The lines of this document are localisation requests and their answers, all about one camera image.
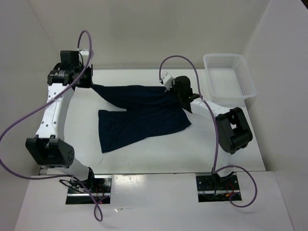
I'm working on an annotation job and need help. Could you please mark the navy blue shorts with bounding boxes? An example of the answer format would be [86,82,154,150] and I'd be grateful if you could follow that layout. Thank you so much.
[92,84,191,153]

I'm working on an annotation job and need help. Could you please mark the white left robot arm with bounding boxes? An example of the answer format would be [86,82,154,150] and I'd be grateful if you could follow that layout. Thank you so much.
[26,49,96,193]

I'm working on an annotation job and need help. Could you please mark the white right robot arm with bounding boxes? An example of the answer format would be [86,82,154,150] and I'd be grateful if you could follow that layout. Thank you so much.
[170,76,253,155]

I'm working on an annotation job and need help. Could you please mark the white plastic basket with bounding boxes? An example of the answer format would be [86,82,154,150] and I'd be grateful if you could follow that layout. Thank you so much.
[203,53,257,105]

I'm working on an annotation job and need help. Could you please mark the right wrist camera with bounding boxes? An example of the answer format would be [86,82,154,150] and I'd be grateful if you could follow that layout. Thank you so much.
[161,72,175,92]

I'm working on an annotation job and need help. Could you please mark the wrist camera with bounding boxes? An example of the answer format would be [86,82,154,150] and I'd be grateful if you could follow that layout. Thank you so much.
[78,49,94,67]
[161,72,175,92]

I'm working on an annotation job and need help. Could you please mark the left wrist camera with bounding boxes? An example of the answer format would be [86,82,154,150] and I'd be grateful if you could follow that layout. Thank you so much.
[78,49,94,67]

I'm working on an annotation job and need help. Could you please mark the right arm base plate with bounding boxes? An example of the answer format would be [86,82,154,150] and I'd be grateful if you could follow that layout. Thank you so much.
[195,172,242,203]

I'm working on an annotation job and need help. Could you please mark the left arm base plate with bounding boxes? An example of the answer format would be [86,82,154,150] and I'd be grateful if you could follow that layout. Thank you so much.
[59,177,112,205]

